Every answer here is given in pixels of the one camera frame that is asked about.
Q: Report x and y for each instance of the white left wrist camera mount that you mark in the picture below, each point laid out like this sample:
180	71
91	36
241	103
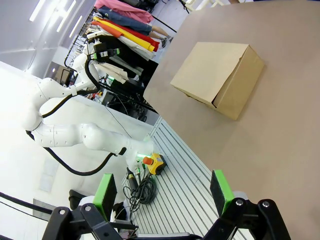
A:
94	35

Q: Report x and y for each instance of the white shirt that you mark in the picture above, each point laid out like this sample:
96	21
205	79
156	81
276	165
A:
135	48

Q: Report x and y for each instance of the beige coat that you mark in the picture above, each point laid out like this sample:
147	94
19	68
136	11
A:
115	70

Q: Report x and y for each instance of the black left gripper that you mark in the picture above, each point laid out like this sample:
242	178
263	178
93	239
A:
102	50

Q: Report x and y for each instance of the black equipment cart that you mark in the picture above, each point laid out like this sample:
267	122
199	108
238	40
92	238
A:
147	72

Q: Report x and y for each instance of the yellow cloth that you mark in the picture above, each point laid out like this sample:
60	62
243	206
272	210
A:
130	37

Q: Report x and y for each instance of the blue denim garment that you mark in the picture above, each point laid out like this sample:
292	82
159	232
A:
127	21

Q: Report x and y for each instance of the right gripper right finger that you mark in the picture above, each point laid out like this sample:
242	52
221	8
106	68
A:
222	192

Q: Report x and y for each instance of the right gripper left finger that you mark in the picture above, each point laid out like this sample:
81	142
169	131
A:
105	195

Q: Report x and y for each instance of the orange cloth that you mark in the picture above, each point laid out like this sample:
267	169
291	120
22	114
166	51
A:
110	30

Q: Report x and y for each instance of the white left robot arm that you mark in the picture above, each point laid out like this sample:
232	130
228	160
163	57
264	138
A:
65	136

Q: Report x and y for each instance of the ribbed aluminium base plate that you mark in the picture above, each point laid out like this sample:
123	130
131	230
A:
180	190

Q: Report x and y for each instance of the black monitor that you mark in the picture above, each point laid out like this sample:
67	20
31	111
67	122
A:
65	75

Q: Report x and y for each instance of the yellow emergency stop box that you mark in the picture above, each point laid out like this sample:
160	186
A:
156	162

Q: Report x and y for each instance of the red cloth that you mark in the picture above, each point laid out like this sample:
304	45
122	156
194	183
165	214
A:
147	41

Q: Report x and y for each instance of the ceiling light strip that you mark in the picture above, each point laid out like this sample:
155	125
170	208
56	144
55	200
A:
75	26
65	16
37	10

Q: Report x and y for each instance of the pink garment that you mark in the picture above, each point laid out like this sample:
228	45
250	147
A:
120	7

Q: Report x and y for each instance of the brown cardboard box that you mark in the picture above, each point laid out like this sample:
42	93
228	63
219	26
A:
212	70

